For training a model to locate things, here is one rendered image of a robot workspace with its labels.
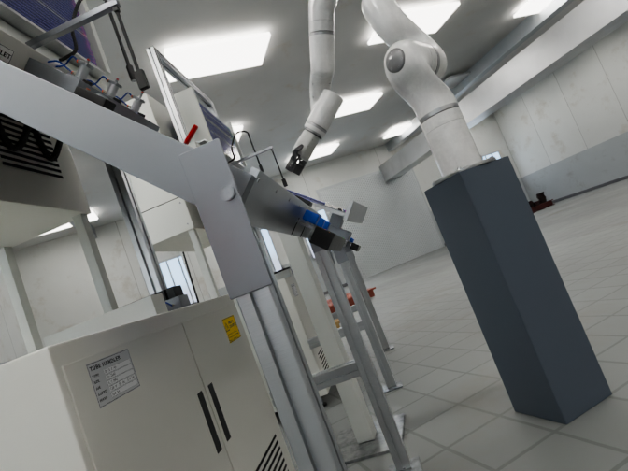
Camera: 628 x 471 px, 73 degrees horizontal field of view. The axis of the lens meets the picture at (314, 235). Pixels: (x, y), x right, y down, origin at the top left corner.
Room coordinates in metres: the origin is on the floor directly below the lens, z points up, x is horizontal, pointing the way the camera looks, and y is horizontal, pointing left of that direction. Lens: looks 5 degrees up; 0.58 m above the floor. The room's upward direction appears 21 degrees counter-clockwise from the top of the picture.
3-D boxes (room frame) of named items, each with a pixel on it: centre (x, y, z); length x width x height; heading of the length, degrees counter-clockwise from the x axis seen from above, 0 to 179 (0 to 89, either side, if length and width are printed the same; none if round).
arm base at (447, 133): (1.24, -0.48, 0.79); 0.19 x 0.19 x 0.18
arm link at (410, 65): (1.22, -0.45, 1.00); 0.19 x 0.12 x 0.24; 134
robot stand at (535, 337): (1.24, -0.48, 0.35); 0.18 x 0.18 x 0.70; 20
